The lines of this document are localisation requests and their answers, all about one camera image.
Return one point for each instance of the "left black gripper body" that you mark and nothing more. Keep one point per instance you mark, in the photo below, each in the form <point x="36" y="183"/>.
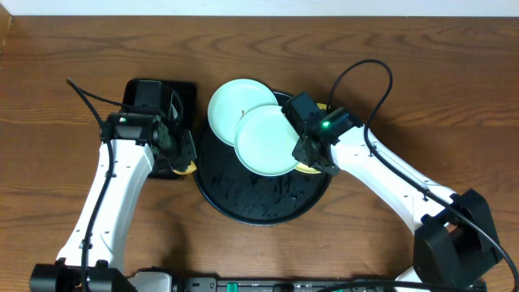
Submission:
<point x="185" y="151"/>

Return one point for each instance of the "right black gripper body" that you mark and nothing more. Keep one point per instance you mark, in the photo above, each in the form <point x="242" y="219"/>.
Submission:
<point x="304" y="153"/>

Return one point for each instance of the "yellow plate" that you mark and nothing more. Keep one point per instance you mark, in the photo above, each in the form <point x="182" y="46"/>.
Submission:
<point x="302" y="167"/>

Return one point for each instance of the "green and yellow sponge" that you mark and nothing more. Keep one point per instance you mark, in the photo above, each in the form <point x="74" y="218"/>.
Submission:
<point x="188" y="169"/>

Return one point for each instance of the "light blue plate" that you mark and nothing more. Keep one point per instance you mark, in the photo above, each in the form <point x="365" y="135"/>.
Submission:
<point x="264" y="141"/>
<point x="232" y="101"/>

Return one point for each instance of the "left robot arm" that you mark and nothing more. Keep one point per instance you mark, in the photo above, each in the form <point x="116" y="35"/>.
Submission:
<point x="93" y="257"/>

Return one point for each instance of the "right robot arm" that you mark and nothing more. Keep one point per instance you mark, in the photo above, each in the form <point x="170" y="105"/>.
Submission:
<point x="455" y="240"/>

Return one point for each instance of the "black rectangular tray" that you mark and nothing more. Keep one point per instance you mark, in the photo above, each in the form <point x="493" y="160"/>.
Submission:
<point x="152" y="108"/>

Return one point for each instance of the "black round tray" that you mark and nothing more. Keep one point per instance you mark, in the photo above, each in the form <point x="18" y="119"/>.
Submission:
<point x="247" y="197"/>

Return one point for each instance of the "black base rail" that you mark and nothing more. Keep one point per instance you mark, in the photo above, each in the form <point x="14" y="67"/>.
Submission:
<point x="284" y="285"/>

